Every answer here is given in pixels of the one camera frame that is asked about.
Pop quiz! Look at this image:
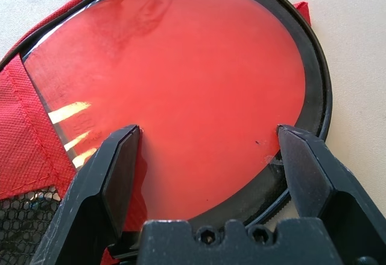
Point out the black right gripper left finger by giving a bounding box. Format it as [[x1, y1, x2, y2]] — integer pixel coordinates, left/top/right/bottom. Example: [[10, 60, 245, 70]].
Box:
[[30, 124, 142, 265]]

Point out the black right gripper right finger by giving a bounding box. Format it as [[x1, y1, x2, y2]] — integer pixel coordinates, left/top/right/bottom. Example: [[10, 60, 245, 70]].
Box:
[[276, 124, 386, 265]]

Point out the black red paddle case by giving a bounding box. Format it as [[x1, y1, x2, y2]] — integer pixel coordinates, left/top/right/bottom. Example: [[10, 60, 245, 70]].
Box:
[[0, 0, 334, 265]]

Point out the red ping-pong paddle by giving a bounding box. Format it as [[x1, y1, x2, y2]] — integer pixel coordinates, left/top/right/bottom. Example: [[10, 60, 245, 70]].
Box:
[[22, 0, 307, 220]]

